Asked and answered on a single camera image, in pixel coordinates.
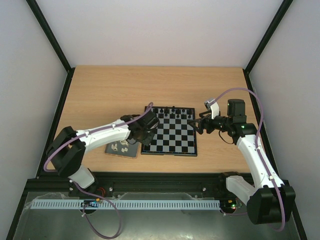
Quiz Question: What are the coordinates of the black white chess board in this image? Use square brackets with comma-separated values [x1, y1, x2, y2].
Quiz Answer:
[141, 106, 198, 157]

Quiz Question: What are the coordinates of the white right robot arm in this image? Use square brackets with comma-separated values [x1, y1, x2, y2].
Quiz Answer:
[198, 99, 296, 225]

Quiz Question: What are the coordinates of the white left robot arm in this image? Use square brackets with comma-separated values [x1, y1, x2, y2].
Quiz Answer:
[43, 110, 160, 189]

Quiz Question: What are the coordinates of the dark cork-edged tray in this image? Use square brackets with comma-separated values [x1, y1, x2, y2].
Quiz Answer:
[104, 140, 140, 159]

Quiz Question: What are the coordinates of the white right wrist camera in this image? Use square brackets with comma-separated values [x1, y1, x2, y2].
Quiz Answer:
[204, 98, 220, 120]

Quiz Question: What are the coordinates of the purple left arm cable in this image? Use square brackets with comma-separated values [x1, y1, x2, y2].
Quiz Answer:
[43, 101, 123, 238]

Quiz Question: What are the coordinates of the light blue cable duct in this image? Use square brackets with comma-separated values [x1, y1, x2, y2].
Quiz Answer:
[30, 199, 220, 210]

